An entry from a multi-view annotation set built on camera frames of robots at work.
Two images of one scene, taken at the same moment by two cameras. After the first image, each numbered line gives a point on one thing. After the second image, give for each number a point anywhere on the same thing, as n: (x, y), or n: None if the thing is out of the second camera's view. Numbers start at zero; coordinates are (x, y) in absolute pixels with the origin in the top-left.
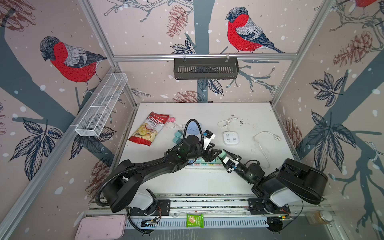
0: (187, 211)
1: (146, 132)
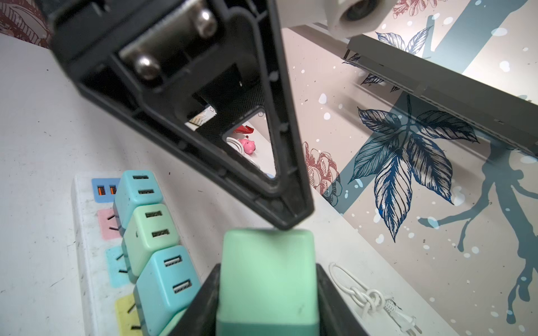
0: None
1: (244, 129)
